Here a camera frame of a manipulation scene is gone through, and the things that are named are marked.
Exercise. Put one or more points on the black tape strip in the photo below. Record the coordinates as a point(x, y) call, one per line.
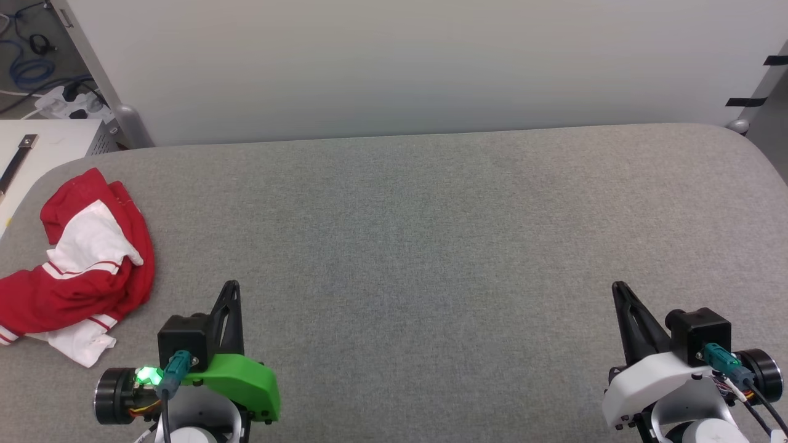
point(777, 59)
point(746, 101)

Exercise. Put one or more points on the white metal cabinet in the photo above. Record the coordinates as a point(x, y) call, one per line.
point(58, 144)

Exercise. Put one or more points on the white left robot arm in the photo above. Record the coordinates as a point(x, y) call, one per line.
point(197, 424)

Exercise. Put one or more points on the red and white garment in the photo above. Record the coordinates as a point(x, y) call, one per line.
point(92, 289)

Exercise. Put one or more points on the white power strip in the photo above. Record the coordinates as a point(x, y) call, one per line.
point(74, 106)

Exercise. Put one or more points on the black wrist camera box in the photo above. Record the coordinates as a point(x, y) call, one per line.
point(702, 329)
point(181, 338)

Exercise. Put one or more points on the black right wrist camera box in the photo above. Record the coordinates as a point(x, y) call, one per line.
point(702, 329)

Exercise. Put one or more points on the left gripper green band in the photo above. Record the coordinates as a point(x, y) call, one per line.
point(240, 381)

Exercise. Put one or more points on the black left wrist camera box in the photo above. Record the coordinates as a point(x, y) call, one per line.
point(181, 338)

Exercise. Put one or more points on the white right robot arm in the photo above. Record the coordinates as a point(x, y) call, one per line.
point(695, 424)

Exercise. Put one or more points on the grey metal partition post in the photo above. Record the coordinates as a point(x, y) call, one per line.
point(92, 61)
point(760, 92)

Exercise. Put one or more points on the grey fabric sofa cushion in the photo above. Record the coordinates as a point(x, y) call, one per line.
point(418, 258)

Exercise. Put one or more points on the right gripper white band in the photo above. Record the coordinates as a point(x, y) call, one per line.
point(652, 381)

